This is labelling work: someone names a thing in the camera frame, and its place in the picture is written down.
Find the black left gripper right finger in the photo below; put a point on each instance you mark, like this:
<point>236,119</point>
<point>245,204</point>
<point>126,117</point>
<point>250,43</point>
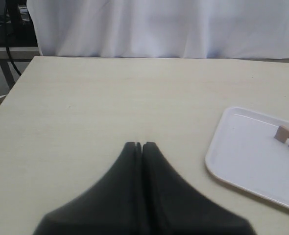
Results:
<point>174,207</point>

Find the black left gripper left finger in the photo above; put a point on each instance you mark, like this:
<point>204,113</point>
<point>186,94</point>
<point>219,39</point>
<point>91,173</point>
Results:
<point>114,205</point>

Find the white plastic tray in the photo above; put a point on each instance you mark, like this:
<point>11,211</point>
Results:
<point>245,154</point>

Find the white backdrop curtain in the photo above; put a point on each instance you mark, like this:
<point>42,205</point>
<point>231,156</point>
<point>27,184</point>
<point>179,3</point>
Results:
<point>162,28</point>

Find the black background equipment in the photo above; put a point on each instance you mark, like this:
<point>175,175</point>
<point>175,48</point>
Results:
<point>16,26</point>

